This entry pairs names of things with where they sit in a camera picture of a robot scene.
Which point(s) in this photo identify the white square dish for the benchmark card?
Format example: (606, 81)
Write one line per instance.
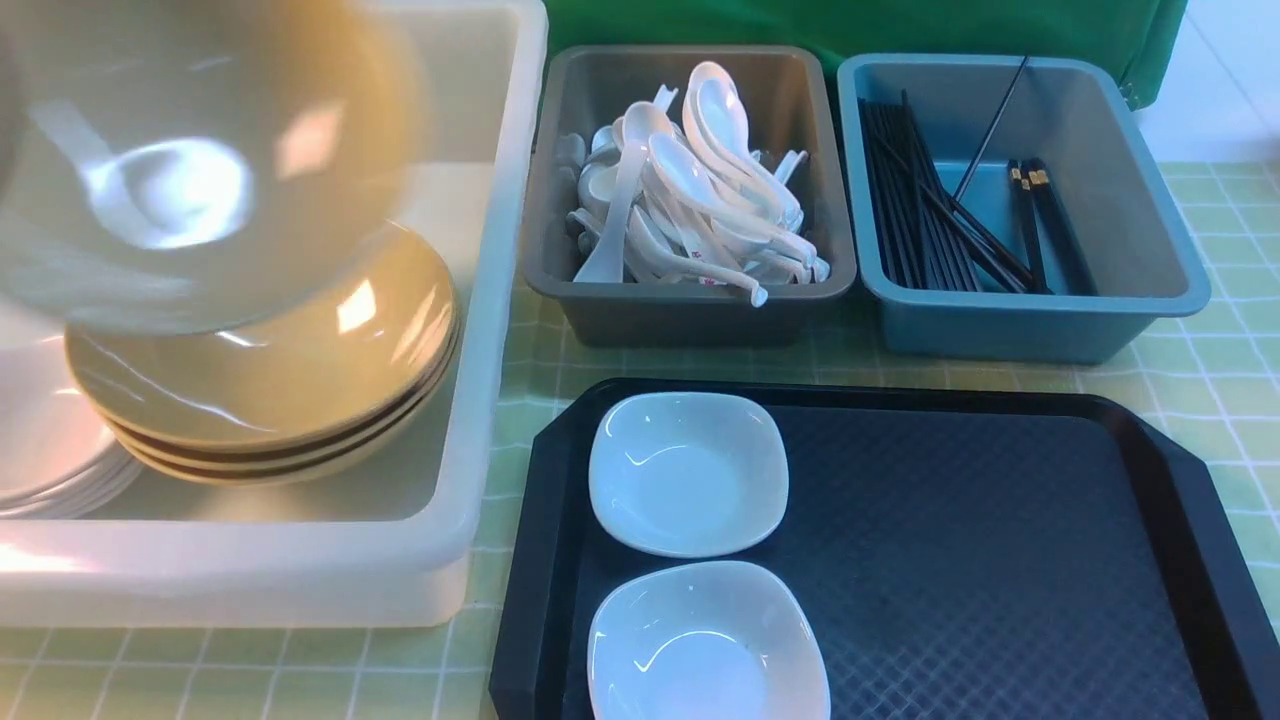
(688, 475)
(705, 640)

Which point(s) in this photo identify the tan noodle bowl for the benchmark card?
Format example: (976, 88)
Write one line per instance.
(179, 167)

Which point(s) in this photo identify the top tan bowl in stack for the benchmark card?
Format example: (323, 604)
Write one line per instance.
(321, 366)

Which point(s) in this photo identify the pile of white soup spoons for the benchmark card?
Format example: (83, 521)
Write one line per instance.
(671, 192)

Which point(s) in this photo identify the grey plastic spoon bin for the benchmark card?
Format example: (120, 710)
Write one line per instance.
(785, 97)

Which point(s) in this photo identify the large white plastic tub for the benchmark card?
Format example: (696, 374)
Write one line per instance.
(388, 541)

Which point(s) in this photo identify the bundle of black chopsticks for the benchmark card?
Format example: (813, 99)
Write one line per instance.
(929, 240)

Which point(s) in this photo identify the black plastic serving tray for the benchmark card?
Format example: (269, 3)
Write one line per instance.
(959, 555)

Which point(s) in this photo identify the blue plastic chopstick bin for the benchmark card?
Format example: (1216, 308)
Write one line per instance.
(1069, 114)

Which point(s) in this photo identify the stack of white plates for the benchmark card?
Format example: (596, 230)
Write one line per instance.
(59, 459)

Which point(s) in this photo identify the green cloth backdrop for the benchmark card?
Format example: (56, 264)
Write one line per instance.
(1131, 40)

